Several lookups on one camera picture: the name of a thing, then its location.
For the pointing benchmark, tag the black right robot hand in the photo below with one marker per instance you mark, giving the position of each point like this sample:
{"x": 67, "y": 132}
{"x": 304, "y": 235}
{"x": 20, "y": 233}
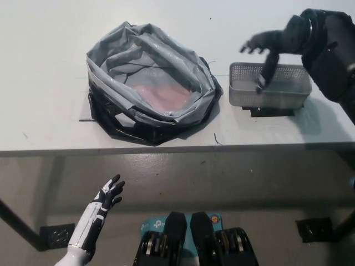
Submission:
{"x": 288, "y": 38}

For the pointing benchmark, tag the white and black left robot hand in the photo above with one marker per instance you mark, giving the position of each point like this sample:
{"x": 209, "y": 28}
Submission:
{"x": 93, "y": 219}

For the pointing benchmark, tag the grey perforated rectangular basket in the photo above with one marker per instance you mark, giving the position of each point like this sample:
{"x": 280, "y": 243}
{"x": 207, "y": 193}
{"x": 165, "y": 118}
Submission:
{"x": 244, "y": 94}

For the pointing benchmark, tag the grey and black plastic bag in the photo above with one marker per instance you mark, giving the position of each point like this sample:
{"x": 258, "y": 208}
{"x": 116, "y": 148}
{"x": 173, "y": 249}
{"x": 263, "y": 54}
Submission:
{"x": 124, "y": 88}

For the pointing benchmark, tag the pink sheet inside bag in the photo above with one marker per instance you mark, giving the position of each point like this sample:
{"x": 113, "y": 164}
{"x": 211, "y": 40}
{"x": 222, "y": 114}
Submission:
{"x": 163, "y": 97}

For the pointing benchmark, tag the black table leg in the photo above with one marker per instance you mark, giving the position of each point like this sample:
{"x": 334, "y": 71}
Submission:
{"x": 345, "y": 224}
{"x": 19, "y": 224}

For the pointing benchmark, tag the black tape patch on table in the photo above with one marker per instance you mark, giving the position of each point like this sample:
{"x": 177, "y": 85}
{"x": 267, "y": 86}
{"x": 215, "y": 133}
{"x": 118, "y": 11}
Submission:
{"x": 271, "y": 111}

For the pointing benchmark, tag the thin curved dark thread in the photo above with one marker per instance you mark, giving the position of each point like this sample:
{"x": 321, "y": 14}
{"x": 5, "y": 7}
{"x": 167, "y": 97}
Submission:
{"x": 211, "y": 62}

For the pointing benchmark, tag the short black thread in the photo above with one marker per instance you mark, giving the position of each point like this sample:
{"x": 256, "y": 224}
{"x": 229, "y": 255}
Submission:
{"x": 215, "y": 138}

